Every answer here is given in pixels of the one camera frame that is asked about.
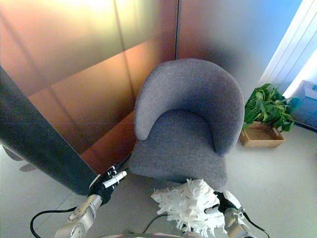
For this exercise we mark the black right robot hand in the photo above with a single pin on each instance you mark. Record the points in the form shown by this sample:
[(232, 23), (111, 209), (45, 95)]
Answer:
[(226, 201)]

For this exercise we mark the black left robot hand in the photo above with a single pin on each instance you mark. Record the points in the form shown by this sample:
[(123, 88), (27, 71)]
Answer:
[(106, 182)]

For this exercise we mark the white fringed pillow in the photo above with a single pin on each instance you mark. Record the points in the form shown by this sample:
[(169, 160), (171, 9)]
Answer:
[(188, 207)]

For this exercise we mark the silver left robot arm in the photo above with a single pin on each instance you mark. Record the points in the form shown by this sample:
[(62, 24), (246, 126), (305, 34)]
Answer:
[(78, 218)]

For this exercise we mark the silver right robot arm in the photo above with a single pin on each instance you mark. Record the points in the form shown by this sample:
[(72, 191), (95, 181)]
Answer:
[(235, 223)]

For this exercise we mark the wooden planter box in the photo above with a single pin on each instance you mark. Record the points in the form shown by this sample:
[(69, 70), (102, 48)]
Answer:
[(261, 136)]

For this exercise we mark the dark grey panel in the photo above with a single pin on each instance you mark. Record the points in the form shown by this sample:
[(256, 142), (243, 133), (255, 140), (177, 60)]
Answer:
[(37, 138)]

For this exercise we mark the grey fabric armchair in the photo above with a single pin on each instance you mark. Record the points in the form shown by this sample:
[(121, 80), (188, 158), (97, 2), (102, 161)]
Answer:
[(185, 121)]

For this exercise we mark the green leafy potted plant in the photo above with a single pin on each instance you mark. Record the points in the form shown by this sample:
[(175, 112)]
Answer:
[(268, 106)]

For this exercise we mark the white cardboard box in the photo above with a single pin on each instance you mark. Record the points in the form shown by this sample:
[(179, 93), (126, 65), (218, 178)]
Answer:
[(308, 90)]

